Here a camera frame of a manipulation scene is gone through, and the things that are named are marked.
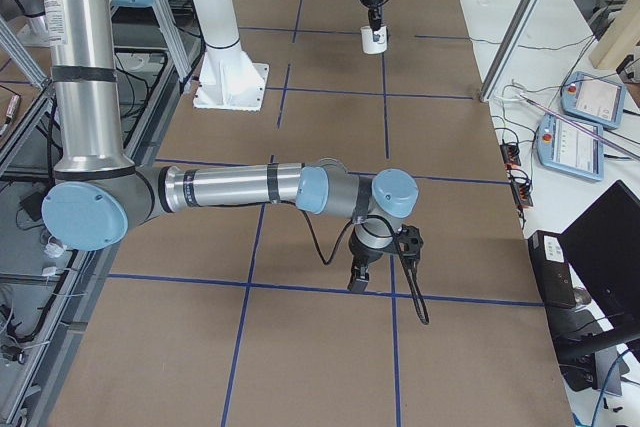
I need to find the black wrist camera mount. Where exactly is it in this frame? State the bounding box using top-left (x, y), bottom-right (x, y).
top-left (398, 225), bottom-right (424, 263)

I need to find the pink striped stick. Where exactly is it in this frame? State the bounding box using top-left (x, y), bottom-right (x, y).
top-left (516, 93), bottom-right (640, 162)

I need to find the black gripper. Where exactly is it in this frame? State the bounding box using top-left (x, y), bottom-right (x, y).
top-left (347, 226), bottom-right (395, 292)
top-left (360, 0), bottom-right (384, 31)

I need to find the brown paper table cover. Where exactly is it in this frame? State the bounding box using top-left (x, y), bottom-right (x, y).
top-left (44, 0), bottom-right (573, 426)

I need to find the teach pendant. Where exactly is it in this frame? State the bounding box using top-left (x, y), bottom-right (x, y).
top-left (535, 114), bottom-right (604, 182)
top-left (561, 71), bottom-right (627, 130)

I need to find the white smiley mug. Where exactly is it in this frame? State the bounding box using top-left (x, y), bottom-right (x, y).
top-left (360, 25), bottom-right (388, 55)

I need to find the wooden beam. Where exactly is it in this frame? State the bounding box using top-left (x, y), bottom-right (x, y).
top-left (589, 0), bottom-right (640, 70)

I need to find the white camera pillar with base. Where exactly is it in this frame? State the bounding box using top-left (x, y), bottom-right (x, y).
top-left (192, 0), bottom-right (269, 112)

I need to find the near teach pendant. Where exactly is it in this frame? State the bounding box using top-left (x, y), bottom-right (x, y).
top-left (535, 114), bottom-right (604, 182)

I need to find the far teach pendant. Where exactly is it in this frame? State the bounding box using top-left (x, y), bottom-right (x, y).
top-left (561, 71), bottom-right (627, 130)

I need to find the aluminium frame post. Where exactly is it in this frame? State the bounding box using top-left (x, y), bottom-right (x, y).
top-left (479, 0), bottom-right (540, 102)

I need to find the black laptop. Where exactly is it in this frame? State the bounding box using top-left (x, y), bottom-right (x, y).
top-left (556, 180), bottom-right (639, 362)

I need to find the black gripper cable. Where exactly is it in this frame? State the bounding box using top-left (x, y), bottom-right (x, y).
top-left (301, 206), bottom-right (431, 326)

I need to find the black box with label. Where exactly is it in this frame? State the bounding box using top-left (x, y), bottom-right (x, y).
top-left (527, 230), bottom-right (576, 309)

